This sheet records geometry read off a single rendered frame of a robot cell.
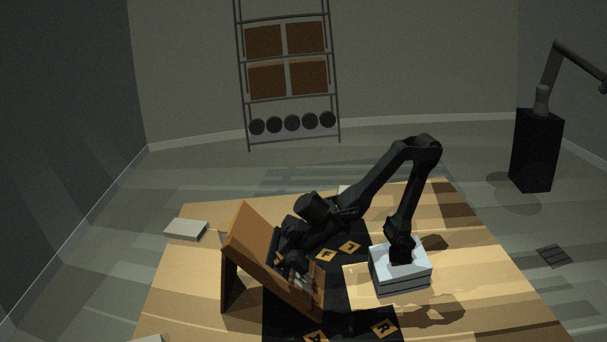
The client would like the white paper ticket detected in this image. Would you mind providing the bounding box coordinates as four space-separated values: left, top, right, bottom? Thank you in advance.
294 271 312 294

